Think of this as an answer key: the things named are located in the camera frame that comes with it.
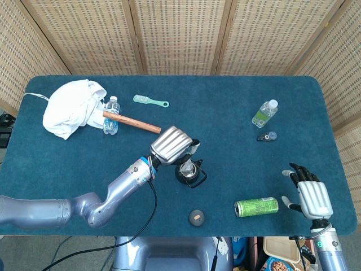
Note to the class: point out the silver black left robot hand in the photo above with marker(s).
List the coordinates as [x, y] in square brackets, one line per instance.
[169, 144]

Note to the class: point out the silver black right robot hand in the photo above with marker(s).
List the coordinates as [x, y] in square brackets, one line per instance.
[316, 200]

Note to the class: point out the black teapot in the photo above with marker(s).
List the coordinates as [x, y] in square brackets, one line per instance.
[180, 179]

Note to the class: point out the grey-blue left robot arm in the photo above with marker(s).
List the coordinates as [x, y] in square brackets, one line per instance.
[121, 189]

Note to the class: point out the black teapot lid orange knob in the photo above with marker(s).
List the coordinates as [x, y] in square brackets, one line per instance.
[197, 218]

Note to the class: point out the wooden rolling stick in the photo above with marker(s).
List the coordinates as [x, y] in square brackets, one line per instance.
[132, 122]

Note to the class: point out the mint green brush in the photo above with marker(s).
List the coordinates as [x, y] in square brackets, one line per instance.
[141, 99]

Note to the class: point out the beige takeaway box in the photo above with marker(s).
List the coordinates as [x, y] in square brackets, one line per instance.
[282, 248]

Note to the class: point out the green drink can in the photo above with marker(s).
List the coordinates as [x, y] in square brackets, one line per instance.
[256, 207]

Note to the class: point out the clear bottle blue label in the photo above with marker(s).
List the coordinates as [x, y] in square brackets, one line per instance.
[110, 127]

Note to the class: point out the blue carpet table cover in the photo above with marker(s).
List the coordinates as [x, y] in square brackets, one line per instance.
[239, 169]

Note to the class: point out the blue cookie box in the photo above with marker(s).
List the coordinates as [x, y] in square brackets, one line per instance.
[277, 265]

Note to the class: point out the blue plastic package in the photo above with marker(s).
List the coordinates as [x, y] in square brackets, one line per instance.
[239, 251]

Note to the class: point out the clear bottle green label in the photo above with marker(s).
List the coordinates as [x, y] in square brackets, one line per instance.
[262, 115]

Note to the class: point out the white crumpled cloth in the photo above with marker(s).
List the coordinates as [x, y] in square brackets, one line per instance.
[67, 110]

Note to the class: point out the woven bamboo folding screen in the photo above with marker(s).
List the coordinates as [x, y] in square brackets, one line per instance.
[180, 36]

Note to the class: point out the grey-blue robot torso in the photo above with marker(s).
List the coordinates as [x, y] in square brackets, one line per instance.
[169, 254]

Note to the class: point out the black floor equipment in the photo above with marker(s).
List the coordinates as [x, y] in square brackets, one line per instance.
[4, 135]

